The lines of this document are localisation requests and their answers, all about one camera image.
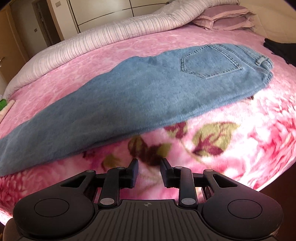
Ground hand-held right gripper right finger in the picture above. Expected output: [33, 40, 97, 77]
[160, 158, 238, 209]

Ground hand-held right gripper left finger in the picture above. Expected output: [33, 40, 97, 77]
[60, 158, 139, 209]

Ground blue denim jeans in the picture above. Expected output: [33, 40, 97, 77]
[0, 44, 274, 176]

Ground pink floral blanket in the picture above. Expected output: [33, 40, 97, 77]
[0, 24, 296, 216]

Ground cream cloth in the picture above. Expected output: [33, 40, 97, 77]
[0, 100, 15, 123]

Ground striped pale duvet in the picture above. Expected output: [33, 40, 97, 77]
[3, 0, 240, 99]

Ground purple pillow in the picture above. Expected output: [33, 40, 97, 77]
[192, 5, 250, 24]
[203, 14, 256, 31]

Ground white wardrobe doors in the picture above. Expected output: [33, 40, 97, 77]
[46, 0, 170, 42]

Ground black garment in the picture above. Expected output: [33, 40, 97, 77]
[264, 38, 296, 65]

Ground room door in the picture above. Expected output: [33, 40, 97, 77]
[0, 5, 33, 84]

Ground white quilted headboard cushion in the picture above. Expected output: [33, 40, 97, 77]
[240, 0, 296, 42]

